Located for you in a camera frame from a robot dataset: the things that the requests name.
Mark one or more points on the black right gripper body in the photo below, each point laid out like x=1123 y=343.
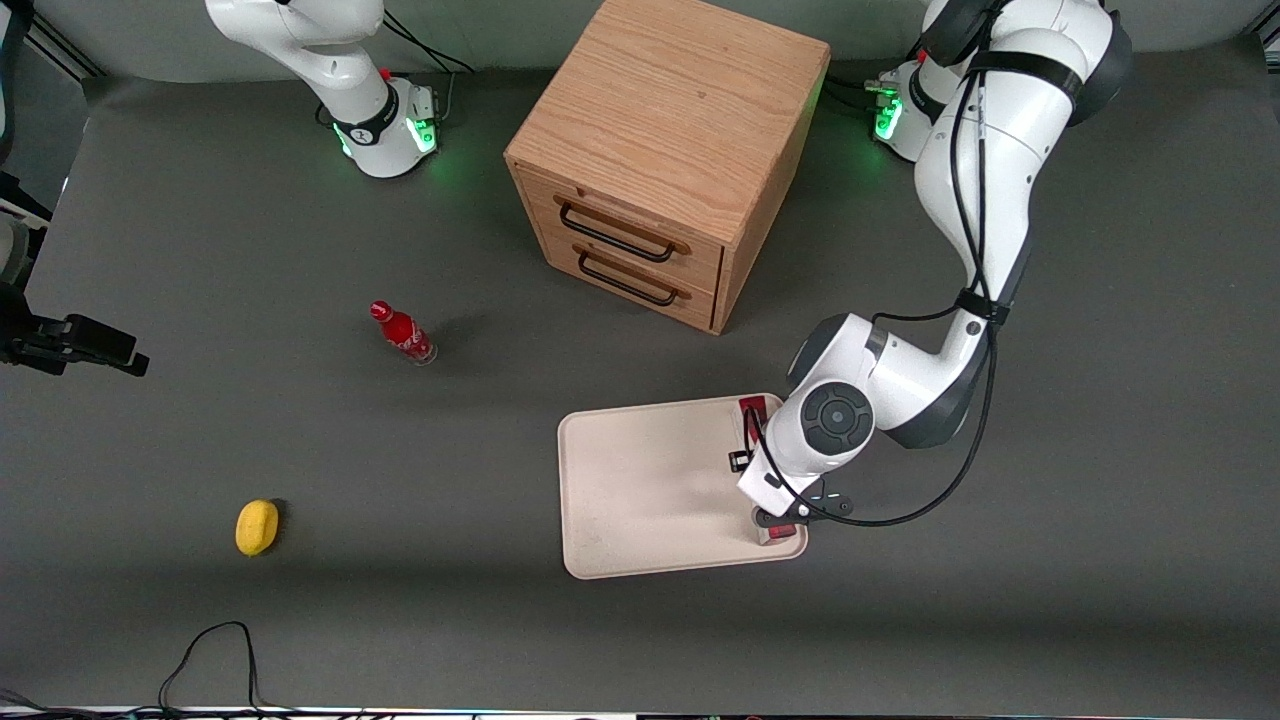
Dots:
x=42 y=338

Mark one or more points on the red cookie box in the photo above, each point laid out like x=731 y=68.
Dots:
x=755 y=408

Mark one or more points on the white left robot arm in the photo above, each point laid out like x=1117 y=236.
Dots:
x=1000 y=140

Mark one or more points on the beige plastic tray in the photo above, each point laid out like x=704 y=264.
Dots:
x=640 y=485

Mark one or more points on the yellow lemon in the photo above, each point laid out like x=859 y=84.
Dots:
x=256 y=527

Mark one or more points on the wooden drawer front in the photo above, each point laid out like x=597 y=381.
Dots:
x=700 y=262
x=560 y=255

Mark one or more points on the red cola bottle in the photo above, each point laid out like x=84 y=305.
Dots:
x=402 y=330

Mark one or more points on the wooden drawer cabinet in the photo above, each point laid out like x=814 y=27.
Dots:
x=670 y=110

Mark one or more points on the black camera stand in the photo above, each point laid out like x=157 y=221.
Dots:
x=8 y=100

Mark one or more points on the aluminium frame rail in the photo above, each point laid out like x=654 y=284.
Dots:
x=65 y=52

